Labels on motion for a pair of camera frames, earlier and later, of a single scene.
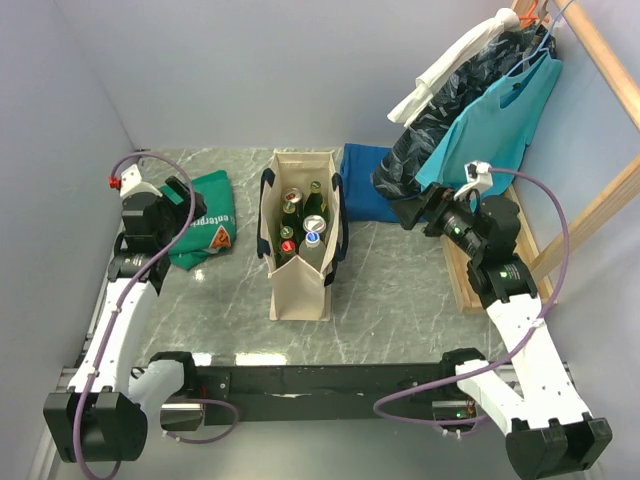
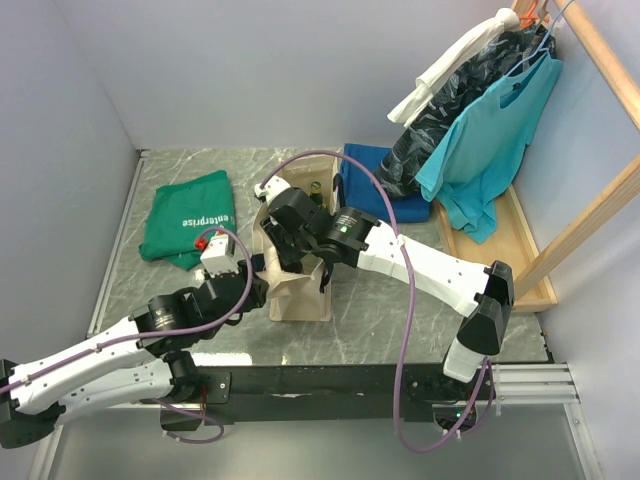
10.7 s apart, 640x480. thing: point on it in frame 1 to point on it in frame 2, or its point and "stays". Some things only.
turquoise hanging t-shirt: [495, 129] stays
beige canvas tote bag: [297, 291] stays
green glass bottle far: [314, 203] stays
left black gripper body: [175, 216] to [243, 269]
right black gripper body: [450, 218] to [289, 248]
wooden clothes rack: [625, 186] stays
